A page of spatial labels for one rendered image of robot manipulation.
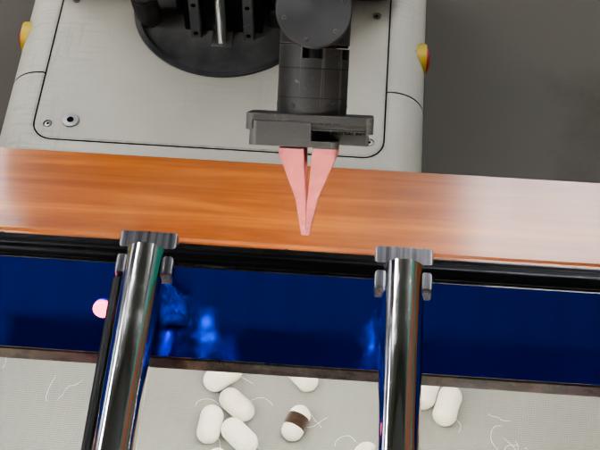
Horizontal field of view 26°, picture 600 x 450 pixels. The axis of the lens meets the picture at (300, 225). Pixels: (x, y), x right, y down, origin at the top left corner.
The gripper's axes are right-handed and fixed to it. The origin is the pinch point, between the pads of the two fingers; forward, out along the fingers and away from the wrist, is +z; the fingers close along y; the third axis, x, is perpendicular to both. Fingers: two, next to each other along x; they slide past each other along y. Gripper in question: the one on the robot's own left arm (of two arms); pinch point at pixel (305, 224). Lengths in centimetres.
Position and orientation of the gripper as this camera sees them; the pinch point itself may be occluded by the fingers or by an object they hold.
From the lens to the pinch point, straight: 107.5
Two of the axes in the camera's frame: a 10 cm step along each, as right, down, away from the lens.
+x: 0.5, -1.2, 9.9
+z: -0.5, 9.9, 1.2
